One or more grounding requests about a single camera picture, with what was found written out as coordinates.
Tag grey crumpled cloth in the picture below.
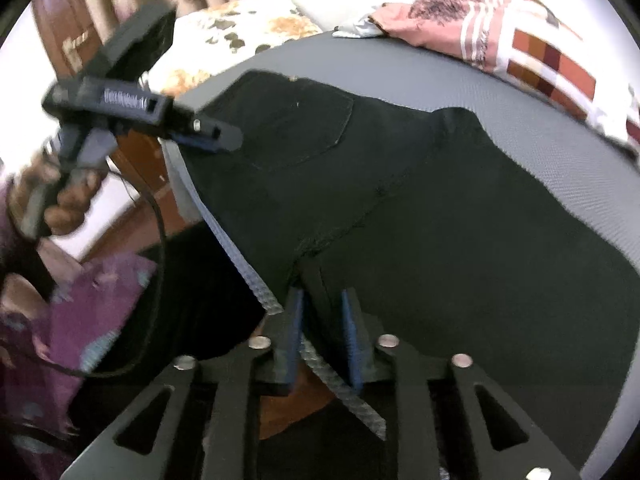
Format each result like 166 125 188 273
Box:
332 12 386 40

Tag person's purple patterned clothing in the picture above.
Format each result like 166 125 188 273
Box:
0 252 161 480

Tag wooden bed frame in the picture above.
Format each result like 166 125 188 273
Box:
82 130 206 261

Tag floral pillow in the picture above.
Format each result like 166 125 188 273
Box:
147 0 323 98

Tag black pants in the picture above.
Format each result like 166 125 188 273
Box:
187 70 640 471

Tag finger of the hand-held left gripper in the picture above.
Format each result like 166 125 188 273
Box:
159 105 244 154

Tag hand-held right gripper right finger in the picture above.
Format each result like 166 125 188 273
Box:
340 287 583 480

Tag orange plaid blanket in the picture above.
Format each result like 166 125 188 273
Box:
370 0 640 156

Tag person's left hand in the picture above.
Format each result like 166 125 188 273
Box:
7 152 108 238

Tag black cable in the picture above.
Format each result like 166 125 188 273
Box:
0 167 168 378

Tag grey mat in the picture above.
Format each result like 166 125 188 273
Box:
160 30 640 480

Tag brown wooden door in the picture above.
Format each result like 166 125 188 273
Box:
30 0 113 83

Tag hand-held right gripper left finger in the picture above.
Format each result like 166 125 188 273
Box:
60 287 306 480

